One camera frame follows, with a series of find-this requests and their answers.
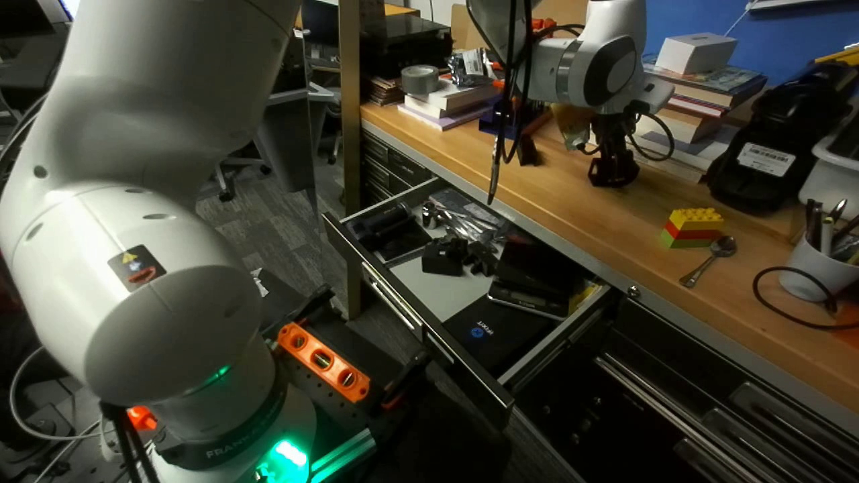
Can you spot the thick cream paged book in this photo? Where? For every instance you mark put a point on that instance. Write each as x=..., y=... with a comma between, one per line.
x=691, y=125

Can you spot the grey waste bin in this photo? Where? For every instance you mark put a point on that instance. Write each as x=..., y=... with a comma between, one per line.
x=293, y=125

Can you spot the black iFixit tool case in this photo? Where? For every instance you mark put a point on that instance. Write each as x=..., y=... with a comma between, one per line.
x=487, y=337

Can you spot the black closed drawer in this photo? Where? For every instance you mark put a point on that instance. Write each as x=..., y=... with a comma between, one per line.
x=387, y=179
x=393, y=152

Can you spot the office chair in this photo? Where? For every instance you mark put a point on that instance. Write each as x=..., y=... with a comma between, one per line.
x=242, y=172

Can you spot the blue hex key stand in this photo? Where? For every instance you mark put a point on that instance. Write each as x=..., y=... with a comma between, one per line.
x=510, y=122

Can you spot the black pronged plug adapter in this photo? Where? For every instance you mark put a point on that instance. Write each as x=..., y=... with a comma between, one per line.
x=483, y=259

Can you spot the metal spoon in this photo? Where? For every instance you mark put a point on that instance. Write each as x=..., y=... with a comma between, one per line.
x=707, y=260

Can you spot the red orange button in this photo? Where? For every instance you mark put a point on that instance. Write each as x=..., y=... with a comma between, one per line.
x=140, y=416

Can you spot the black block with square recess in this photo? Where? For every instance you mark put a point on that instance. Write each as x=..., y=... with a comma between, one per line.
x=444, y=259

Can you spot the black electronics box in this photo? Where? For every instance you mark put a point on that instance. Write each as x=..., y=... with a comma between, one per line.
x=405, y=42

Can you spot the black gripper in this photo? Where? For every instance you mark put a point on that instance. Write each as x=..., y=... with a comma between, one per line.
x=616, y=134

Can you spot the grey metal tool drawer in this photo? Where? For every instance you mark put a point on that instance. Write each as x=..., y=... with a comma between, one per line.
x=429, y=297

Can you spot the thick white book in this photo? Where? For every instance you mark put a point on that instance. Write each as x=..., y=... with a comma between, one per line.
x=456, y=99

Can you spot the orange spirit level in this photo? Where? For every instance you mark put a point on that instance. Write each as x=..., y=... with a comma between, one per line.
x=323, y=361

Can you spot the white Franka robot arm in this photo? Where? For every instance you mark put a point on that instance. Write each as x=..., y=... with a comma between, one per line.
x=134, y=224

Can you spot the silver metal tool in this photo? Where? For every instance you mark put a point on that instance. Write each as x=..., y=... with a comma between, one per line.
x=837, y=216

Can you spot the white plastic bin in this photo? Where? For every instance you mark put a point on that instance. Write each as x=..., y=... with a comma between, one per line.
x=834, y=165

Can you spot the wide white paperback book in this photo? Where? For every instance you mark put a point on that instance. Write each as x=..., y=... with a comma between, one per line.
x=684, y=154

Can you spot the black label maker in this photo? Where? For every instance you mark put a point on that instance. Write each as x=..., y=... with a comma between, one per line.
x=767, y=125

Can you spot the small white box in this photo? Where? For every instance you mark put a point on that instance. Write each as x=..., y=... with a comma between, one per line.
x=693, y=55

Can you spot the white cup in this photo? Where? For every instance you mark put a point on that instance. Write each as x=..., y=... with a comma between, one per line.
x=813, y=270

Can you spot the silver pliers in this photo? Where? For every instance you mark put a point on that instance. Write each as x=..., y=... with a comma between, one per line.
x=464, y=219

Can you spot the white paper tag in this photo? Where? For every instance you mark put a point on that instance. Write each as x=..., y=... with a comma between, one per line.
x=256, y=283

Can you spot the yellow red green Lego stack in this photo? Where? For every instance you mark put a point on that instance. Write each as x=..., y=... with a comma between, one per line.
x=691, y=226

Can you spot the lavender flat folder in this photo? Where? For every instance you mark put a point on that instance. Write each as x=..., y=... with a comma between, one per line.
x=437, y=118

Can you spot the thin red edged book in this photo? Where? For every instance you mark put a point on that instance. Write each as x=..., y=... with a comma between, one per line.
x=711, y=105

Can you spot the grey duct tape roll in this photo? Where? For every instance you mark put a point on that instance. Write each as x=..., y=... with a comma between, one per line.
x=420, y=81

